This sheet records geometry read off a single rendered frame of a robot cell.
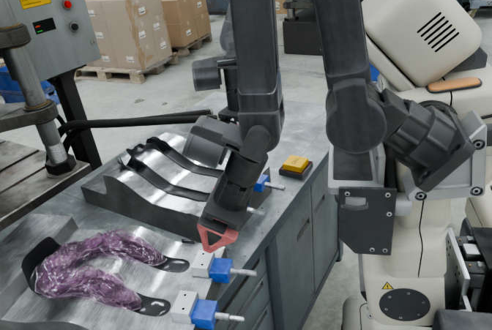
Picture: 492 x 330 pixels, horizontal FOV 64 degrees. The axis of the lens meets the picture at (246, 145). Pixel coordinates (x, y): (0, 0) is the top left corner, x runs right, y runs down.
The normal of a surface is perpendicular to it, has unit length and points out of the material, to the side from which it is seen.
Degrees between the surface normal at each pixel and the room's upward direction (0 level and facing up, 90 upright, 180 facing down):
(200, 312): 0
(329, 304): 0
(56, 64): 90
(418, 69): 90
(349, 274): 0
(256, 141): 90
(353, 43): 84
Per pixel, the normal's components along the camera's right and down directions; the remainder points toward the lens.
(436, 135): 0.12, 0.02
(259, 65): -0.15, 0.41
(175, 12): -0.36, 0.48
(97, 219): -0.11, -0.87
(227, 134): 0.35, -0.78
